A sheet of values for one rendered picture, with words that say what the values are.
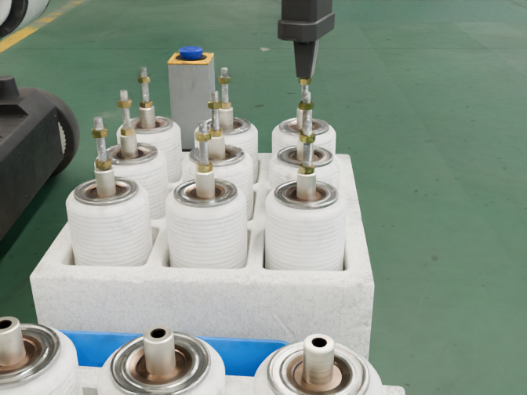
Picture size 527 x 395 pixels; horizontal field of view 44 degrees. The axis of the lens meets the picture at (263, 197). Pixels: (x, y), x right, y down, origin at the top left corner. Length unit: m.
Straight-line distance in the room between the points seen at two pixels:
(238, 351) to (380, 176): 0.79
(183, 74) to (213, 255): 0.44
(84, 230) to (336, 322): 0.31
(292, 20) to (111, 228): 0.37
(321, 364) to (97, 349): 0.37
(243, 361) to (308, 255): 0.14
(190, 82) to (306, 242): 0.47
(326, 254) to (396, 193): 0.64
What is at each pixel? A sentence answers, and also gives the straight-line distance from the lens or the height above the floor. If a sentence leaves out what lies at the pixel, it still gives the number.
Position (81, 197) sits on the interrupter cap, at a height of 0.25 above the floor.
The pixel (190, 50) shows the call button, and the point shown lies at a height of 0.33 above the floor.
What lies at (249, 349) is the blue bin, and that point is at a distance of 0.74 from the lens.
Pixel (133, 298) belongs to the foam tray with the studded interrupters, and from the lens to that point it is 0.76.
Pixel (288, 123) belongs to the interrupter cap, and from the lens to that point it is 0.98.
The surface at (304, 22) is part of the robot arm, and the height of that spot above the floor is 0.42.
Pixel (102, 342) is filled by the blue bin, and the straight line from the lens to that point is 0.78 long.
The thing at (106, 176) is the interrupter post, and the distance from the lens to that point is 0.77.
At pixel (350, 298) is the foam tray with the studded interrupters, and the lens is 0.74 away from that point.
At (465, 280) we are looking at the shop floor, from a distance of 1.11.
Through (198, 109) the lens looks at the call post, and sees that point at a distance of 1.12.
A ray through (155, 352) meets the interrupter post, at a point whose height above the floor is 0.27.
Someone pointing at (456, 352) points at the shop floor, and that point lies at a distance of 0.95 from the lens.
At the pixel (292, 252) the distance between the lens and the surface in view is 0.74.
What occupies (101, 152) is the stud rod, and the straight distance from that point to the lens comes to 0.76.
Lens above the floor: 0.58
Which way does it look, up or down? 26 degrees down
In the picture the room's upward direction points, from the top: straight up
